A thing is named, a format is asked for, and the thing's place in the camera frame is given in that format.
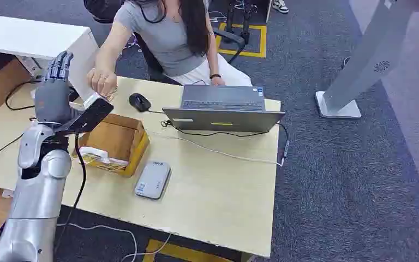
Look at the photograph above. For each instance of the wooden card box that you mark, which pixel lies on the wooden card box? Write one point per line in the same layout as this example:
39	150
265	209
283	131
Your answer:
117	139

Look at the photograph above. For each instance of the black robot legs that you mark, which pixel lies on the black robot legs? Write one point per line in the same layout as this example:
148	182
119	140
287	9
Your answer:
245	21

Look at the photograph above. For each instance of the person's left hand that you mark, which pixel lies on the person's left hand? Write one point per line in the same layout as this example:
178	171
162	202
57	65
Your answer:
217	81

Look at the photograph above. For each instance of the person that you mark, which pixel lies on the person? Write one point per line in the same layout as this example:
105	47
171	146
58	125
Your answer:
166	39

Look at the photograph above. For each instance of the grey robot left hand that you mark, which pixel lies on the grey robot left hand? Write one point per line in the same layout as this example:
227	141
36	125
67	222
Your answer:
52	99

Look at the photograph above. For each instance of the person's right hand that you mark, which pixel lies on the person's right hand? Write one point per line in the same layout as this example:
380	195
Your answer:
102	82

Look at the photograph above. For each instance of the yellow floor tape square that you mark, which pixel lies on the yellow floor tape square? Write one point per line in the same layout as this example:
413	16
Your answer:
262	41

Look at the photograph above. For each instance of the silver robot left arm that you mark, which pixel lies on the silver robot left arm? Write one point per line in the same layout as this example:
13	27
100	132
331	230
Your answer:
37	202

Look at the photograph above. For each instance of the white flat card reader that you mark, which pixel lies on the white flat card reader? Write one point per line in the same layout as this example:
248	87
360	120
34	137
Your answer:
153	180

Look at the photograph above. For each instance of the grey laptop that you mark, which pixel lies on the grey laptop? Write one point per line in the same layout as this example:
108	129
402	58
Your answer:
224	121

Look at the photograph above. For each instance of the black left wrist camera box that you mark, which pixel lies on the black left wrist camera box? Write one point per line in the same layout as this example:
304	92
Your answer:
92	114

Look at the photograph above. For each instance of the brown cardboard box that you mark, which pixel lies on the brown cardboard box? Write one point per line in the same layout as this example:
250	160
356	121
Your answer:
1	85

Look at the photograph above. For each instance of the white card stack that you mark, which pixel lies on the white card stack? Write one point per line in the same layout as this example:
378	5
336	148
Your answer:
99	157

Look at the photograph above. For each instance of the black office chair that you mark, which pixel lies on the black office chair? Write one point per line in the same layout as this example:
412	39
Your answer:
231	38

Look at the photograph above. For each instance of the white cabinet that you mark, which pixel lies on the white cabinet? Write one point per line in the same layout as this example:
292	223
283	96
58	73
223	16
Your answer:
32	38

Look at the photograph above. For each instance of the black computer mouse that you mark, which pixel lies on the black computer mouse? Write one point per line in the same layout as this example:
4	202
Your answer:
139	102

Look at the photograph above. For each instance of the yellow floor tape strip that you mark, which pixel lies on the yellow floor tape strip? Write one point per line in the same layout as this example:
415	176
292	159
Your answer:
180	251

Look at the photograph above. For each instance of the white shoe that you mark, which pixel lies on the white shoe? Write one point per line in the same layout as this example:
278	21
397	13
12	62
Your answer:
280	5

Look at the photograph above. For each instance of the white floor stand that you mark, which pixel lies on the white floor stand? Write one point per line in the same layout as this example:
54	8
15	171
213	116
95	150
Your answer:
368	61

